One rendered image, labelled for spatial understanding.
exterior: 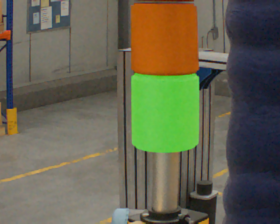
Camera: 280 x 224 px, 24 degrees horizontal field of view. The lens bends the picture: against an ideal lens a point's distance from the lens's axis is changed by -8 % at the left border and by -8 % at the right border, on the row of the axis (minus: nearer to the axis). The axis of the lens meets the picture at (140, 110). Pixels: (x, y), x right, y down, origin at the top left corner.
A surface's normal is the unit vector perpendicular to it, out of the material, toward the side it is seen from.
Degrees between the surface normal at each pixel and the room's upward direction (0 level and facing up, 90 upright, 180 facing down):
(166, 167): 90
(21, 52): 90
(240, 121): 79
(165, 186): 90
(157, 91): 90
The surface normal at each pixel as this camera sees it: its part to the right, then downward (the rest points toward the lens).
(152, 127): -0.34, 0.18
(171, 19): 0.18, 0.18
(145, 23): -0.58, 0.16
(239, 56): -0.82, -0.16
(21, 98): 0.79, 0.11
